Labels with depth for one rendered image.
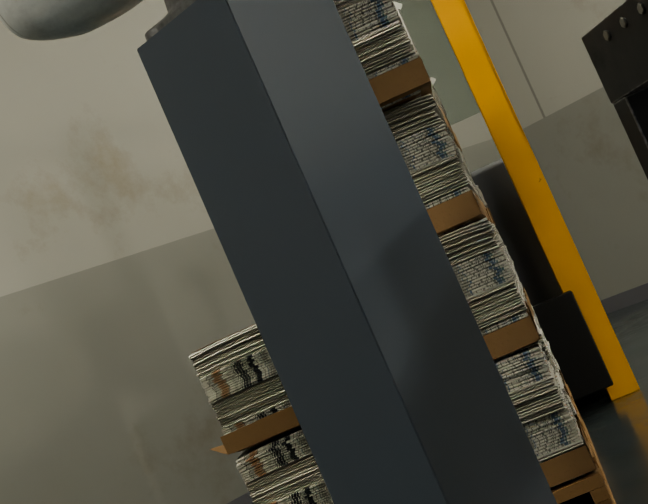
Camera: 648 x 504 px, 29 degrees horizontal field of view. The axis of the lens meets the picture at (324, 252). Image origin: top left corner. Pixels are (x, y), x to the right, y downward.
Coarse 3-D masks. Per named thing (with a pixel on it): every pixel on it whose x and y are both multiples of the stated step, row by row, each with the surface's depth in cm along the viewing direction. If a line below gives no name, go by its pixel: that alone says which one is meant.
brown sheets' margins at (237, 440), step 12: (288, 408) 252; (264, 420) 254; (276, 420) 253; (288, 420) 253; (240, 432) 255; (252, 432) 254; (264, 432) 254; (276, 432) 254; (228, 444) 255; (240, 444) 255; (252, 444) 255
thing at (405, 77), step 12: (420, 60) 206; (396, 72) 206; (408, 72) 206; (420, 72) 206; (372, 84) 206; (384, 84) 206; (396, 84) 206; (408, 84) 206; (420, 84) 206; (384, 96) 206
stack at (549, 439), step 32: (416, 128) 209; (448, 128) 219; (416, 160) 210; (448, 160) 208; (448, 192) 208; (480, 224) 208; (448, 256) 209; (480, 256) 208; (480, 288) 208; (512, 288) 208; (480, 320) 208; (512, 320) 208; (512, 352) 209; (544, 352) 226; (512, 384) 208; (544, 384) 206; (544, 416) 206; (544, 448) 207; (576, 480) 207
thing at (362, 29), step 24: (336, 0) 208; (360, 0) 208; (384, 0) 207; (360, 24) 207; (384, 24) 207; (360, 48) 207; (384, 48) 206; (408, 48) 206; (384, 72) 207; (408, 96) 208
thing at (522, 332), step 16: (432, 208) 209; (448, 208) 208; (464, 208) 208; (480, 208) 211; (448, 224) 208; (528, 304) 268; (528, 320) 207; (496, 336) 208; (512, 336) 207; (528, 336) 207; (496, 352) 208; (576, 416) 262; (576, 448) 206; (544, 464) 206; (560, 464) 206; (576, 464) 206; (592, 464) 205; (560, 480) 206
